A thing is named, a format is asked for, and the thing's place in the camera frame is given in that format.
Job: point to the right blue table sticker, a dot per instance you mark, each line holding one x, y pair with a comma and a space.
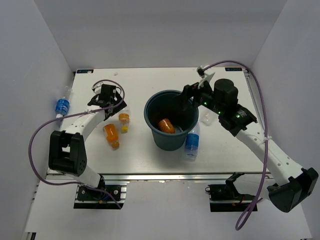
233, 69

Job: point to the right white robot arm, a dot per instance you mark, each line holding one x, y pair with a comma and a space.
290, 183

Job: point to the clear bottle yellow cap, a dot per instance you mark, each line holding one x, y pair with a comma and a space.
124, 120

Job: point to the clear bottle blue label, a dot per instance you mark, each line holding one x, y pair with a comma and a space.
63, 104

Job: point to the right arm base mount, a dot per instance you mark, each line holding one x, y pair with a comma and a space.
224, 198

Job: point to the orange juice bottle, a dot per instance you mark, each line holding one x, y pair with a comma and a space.
111, 135

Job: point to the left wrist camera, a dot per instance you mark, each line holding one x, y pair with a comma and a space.
97, 87

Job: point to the dark teal plastic bin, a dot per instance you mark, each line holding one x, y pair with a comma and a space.
164, 105

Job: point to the blue label water bottle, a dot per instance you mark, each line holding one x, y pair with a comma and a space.
192, 141

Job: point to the left blue table sticker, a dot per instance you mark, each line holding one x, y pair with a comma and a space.
84, 71

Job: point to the crushed clear plastic bottle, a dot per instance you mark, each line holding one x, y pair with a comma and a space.
207, 118

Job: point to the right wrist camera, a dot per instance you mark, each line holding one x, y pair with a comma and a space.
206, 73

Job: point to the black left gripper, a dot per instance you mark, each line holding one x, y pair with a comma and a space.
117, 108

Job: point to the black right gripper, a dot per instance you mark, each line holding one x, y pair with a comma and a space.
189, 91

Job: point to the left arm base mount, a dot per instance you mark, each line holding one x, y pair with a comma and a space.
93, 200

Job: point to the blue table sticker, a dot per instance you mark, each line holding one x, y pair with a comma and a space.
84, 71
233, 69

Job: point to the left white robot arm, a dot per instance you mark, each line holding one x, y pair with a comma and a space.
67, 151

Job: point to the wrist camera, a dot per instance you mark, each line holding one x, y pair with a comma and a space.
206, 73
97, 87

